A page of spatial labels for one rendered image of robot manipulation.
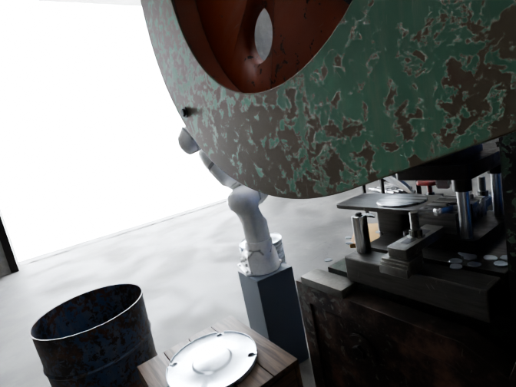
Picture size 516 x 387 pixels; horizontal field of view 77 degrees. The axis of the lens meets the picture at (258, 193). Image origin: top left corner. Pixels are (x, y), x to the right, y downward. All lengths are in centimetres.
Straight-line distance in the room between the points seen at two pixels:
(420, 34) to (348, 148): 13
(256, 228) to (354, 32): 108
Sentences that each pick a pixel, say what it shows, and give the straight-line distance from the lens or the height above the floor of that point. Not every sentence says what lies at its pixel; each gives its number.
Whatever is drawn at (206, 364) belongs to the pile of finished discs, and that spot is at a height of 37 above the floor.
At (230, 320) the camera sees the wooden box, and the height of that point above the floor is 35.
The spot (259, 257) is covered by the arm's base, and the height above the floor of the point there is 53.
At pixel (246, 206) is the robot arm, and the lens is 128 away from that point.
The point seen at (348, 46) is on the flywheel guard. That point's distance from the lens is 38.
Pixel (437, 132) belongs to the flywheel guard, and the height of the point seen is 99.
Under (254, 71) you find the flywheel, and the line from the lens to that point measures 63.
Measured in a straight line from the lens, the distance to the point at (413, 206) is 89.
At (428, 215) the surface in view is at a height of 77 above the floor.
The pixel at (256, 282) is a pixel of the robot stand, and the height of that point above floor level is 45.
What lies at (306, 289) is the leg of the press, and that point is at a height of 61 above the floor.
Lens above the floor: 102
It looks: 10 degrees down
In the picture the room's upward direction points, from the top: 11 degrees counter-clockwise
